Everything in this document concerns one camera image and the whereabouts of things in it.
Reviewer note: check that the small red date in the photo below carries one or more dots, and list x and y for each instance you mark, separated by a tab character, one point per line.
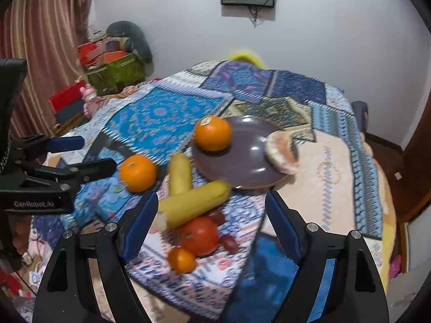
218	217
229	244

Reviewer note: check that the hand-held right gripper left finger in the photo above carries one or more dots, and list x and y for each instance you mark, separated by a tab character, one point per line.
139	228

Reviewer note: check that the red tomato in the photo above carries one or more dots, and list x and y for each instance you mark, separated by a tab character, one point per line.
200	235

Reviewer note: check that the orange patterned cloth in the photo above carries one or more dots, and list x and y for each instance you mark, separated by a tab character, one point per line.
128	91

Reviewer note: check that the dark backpack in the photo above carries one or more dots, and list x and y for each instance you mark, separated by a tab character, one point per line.
360	114

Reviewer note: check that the green bag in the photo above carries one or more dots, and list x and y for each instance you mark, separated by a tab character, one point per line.
118	74

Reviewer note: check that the peach in foam net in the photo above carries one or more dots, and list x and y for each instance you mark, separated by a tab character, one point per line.
281	154

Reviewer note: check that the red box in bag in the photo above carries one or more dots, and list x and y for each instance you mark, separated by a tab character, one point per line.
91	52

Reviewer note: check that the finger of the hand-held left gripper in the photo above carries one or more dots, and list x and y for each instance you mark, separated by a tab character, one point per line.
97	168
67	143

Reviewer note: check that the pink toy bunny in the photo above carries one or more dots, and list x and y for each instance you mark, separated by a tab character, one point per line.
89	96

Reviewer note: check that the small mandarin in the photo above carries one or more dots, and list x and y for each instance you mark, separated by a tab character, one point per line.
181	260

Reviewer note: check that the grey cushion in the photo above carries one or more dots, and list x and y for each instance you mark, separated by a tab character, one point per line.
134	37

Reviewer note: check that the wooden wardrobe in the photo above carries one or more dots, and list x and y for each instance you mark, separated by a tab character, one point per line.
417	158

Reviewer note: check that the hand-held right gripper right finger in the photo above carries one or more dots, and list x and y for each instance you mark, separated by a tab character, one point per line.
283	222

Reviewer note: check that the purple-brown plate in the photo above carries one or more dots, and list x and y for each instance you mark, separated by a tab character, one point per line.
242	161

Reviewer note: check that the short yellow banana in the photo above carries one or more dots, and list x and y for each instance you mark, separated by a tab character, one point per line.
180	175

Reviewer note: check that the red and black box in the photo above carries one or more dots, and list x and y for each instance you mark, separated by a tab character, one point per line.
65	96

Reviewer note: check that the pink object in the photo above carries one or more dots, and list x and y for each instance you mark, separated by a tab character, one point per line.
395	267

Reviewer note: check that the striped brown curtain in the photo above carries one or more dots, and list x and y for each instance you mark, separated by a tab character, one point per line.
43	23

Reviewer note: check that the large orange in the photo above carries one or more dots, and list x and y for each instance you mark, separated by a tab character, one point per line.
138	173
213	134

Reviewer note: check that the orange box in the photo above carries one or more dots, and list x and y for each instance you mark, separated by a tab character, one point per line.
114	56

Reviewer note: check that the blue patchwork blanket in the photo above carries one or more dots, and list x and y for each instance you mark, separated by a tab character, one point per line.
161	124

